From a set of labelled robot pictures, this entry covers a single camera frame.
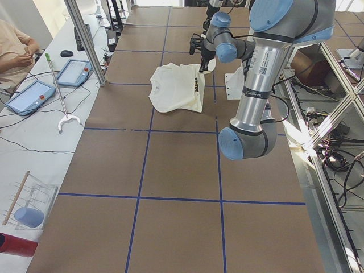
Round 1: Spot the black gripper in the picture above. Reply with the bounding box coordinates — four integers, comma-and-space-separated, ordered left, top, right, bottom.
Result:
202, 13, 212, 35
199, 39, 215, 73

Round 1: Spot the cream long-sleeve cat shirt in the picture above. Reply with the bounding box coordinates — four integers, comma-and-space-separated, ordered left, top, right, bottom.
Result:
149, 59, 216, 113

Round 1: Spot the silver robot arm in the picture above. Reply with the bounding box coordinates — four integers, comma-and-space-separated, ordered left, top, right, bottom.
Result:
200, 1, 336, 160
202, 0, 223, 36

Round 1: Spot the black keyboard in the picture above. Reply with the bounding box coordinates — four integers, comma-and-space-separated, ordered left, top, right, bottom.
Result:
73, 23, 92, 52

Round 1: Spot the blue teach pendant far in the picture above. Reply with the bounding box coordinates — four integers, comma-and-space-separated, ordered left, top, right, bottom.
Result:
57, 59, 92, 87

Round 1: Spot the blue teach pendant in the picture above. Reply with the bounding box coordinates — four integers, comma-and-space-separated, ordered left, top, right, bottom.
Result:
57, 59, 92, 87
5, 80, 56, 115

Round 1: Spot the black computer mouse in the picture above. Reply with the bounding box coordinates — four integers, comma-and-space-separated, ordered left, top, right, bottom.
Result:
60, 50, 73, 57

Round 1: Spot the reacher grabber stick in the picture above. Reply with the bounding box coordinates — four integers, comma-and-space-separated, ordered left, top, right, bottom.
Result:
45, 53, 82, 134

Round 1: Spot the blue teach pendant near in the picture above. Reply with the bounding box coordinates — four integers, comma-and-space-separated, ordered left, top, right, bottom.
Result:
5, 80, 56, 115

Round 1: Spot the seated person beige shirt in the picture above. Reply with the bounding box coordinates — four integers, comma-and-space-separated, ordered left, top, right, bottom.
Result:
1, 20, 40, 93

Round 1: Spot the blue cup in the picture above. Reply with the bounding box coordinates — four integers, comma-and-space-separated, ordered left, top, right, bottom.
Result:
14, 207, 44, 228

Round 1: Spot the red bottle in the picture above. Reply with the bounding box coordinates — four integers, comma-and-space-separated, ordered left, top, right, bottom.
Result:
1, 233, 38, 257

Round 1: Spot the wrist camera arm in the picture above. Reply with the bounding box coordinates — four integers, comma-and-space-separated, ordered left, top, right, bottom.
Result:
189, 33, 203, 55

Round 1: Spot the aluminium frame post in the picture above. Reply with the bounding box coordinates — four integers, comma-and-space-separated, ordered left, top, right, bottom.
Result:
64, 0, 106, 86

